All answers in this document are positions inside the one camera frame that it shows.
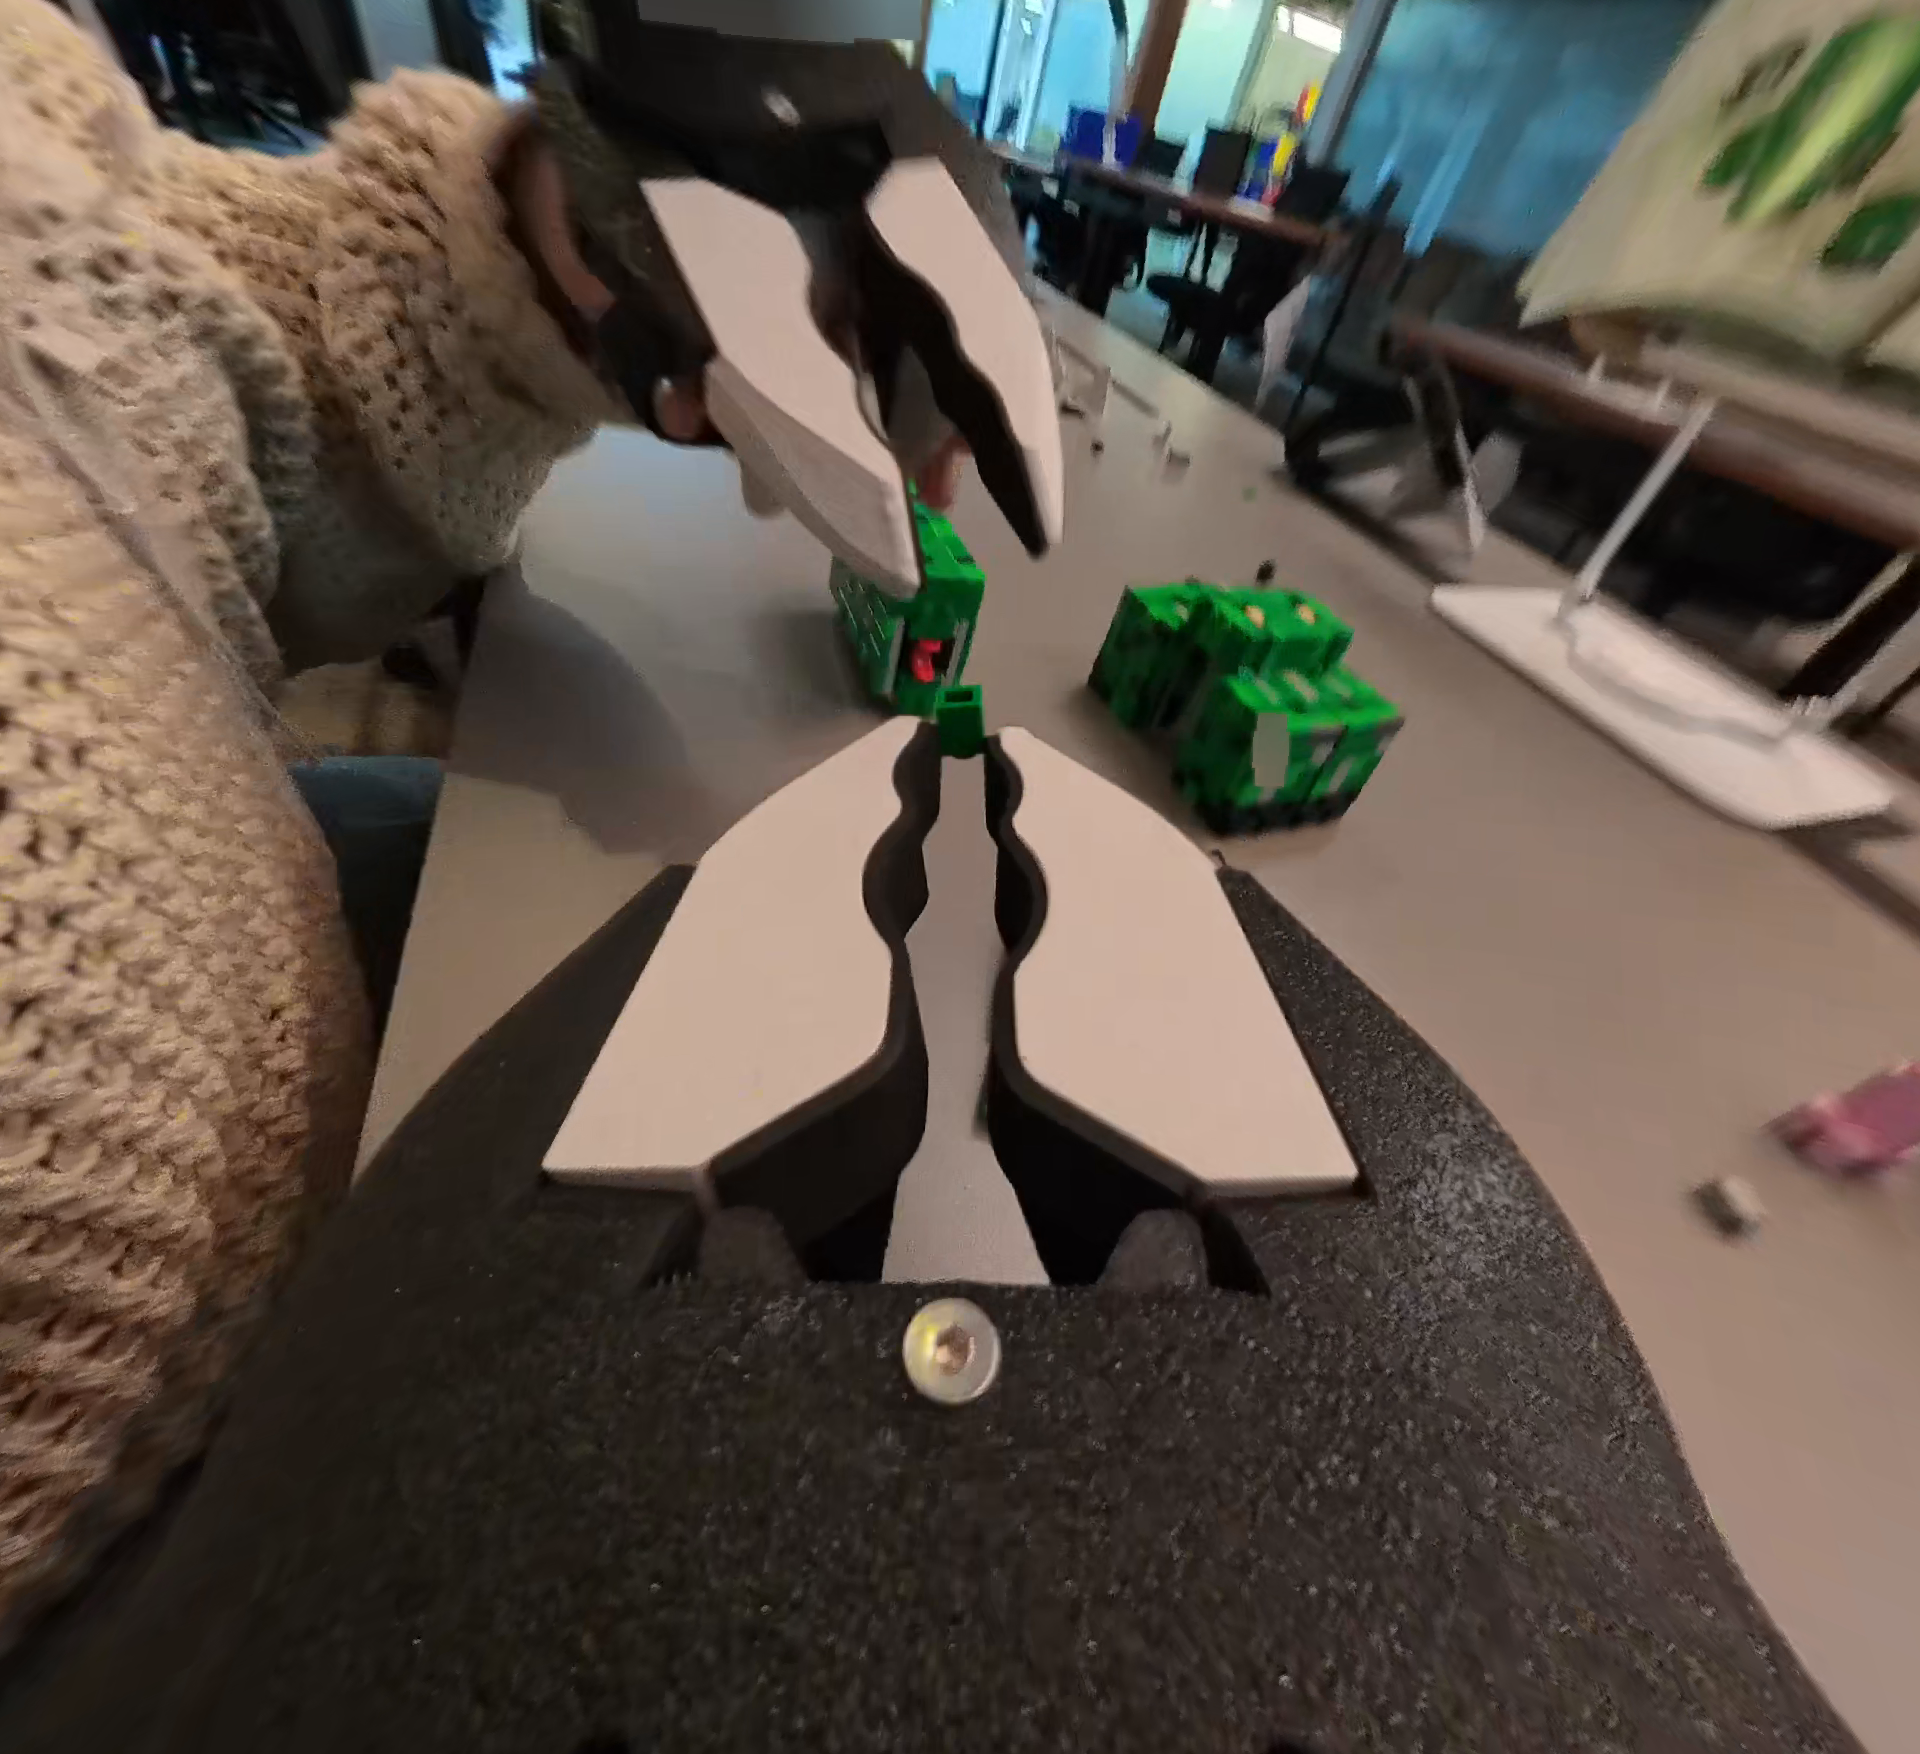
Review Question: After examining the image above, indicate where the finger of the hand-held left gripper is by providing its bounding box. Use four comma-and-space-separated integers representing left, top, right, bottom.
643, 180, 923, 600
859, 156, 1073, 562

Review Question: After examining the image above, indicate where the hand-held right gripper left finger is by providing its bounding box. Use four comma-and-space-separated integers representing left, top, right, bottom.
540, 715, 942, 1264

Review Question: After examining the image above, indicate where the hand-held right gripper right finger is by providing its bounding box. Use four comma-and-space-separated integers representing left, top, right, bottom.
983, 725, 1366, 1284

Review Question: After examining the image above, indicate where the tall green lego body block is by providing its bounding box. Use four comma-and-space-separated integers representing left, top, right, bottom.
831, 489, 991, 723

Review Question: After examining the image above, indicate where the green lego legs assembly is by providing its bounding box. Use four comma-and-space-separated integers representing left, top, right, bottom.
1087, 577, 1408, 839

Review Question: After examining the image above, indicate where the pink lego pig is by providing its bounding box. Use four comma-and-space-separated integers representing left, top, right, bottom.
1773, 1060, 1920, 1177

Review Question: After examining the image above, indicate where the lego instruction booklet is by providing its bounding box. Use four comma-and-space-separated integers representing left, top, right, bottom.
1513, 0, 1920, 375

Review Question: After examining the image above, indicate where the row of office desks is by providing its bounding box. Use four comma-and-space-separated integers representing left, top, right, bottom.
991, 91, 1394, 363

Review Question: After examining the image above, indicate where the black and grey tool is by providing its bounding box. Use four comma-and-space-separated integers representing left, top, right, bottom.
1285, 329, 1518, 554

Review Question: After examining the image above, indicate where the white book stand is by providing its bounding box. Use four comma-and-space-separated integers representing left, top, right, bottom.
1425, 358, 1920, 833

